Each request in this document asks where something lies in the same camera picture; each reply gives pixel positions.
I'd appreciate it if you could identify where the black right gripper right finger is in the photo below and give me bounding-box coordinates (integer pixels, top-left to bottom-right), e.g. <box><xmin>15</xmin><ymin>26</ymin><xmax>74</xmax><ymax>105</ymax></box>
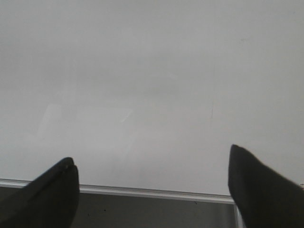
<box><xmin>228</xmin><ymin>144</ymin><xmax>304</xmax><ymax>228</ymax></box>

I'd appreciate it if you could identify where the grey metal whiteboard stand leg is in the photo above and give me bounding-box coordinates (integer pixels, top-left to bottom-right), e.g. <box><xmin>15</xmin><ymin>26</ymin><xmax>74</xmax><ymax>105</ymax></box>
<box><xmin>234</xmin><ymin>204</ymin><xmax>246</xmax><ymax>228</ymax></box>

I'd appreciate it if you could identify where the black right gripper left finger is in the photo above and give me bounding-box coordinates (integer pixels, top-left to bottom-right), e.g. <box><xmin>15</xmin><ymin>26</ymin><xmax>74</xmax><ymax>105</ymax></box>
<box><xmin>0</xmin><ymin>157</ymin><xmax>80</xmax><ymax>228</ymax></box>

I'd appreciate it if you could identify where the white whiteboard with aluminium frame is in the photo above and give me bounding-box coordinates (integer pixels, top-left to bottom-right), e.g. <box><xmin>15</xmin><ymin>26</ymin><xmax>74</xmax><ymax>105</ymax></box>
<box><xmin>0</xmin><ymin>0</ymin><xmax>304</xmax><ymax>203</ymax></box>

